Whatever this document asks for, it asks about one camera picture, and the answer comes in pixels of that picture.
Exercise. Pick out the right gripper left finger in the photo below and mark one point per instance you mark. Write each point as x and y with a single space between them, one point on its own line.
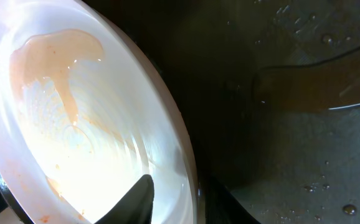
135 207

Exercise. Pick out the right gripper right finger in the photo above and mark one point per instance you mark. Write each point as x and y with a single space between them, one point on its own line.
216 205

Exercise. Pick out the white plate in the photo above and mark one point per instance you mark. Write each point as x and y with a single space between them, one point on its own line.
84 115

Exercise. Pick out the brown plastic tray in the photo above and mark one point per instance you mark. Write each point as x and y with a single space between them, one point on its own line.
270 95

